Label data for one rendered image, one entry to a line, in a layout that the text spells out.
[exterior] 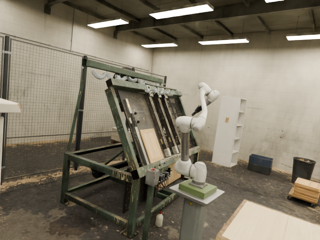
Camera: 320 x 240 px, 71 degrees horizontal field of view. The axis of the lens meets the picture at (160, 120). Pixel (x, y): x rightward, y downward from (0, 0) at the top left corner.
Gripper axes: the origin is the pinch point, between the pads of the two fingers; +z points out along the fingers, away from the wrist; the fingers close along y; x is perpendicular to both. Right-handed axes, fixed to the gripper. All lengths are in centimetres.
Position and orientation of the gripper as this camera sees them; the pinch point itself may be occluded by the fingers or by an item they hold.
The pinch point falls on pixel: (194, 113)
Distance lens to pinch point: 297.0
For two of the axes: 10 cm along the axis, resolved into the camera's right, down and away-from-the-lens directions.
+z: -6.9, 6.5, 3.1
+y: -5.6, -2.1, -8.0
